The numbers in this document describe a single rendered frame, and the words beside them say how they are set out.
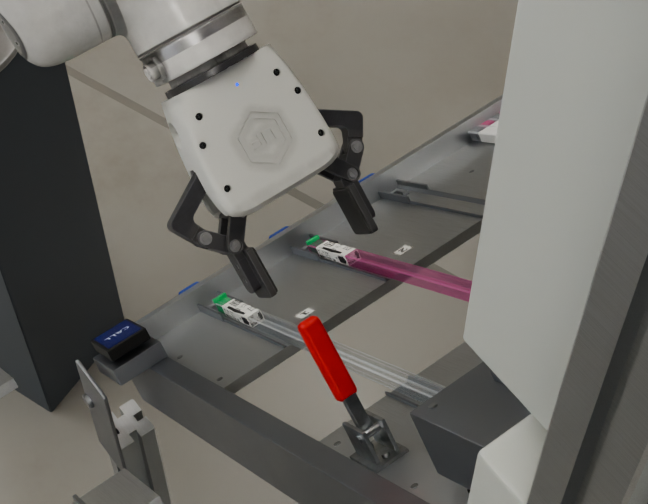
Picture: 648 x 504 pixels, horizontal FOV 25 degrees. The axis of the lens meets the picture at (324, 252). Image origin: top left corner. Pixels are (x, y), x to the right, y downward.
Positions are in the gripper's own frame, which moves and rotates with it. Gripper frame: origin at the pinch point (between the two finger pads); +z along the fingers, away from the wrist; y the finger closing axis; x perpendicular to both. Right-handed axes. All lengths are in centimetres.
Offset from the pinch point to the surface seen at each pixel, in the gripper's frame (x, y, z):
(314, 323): -10.5, -5.8, 2.2
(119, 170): 132, 23, -5
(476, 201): 19.1, 22.9, 7.5
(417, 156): 33.6, 26.3, 3.4
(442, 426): -22.8, -5.9, 8.9
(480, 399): -22.8, -3.0, 8.9
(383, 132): 120, 62, 11
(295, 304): 22.2, 3.8, 7.1
